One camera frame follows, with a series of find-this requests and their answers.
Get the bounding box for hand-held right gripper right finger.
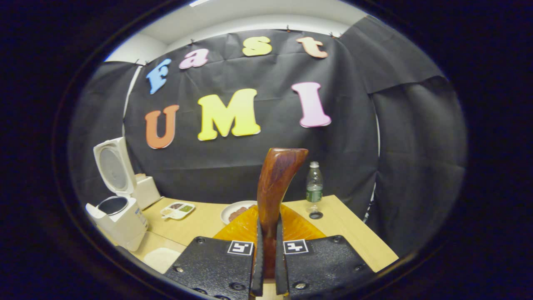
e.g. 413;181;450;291
274;203;376;298

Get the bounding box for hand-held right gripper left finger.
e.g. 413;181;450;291
164;204;266;300

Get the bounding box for brown wooden spoon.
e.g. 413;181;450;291
256;147;309;280

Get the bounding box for white rice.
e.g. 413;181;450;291
146;249;180;273

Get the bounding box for clear rice container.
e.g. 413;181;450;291
139;244;188;275

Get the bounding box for white rice cooker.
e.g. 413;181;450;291
85;137;149;252

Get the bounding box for brown meat slices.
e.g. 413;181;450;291
228;206;251;221

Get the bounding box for white round plate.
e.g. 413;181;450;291
220;200;259;225

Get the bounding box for clear plastic water bottle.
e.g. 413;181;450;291
306;161;324;214

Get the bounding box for white divided condiment tray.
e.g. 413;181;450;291
160;201;196;220

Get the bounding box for white toaster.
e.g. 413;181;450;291
134;174;162;210

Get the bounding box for black backdrop cloth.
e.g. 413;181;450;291
69;17;467;257

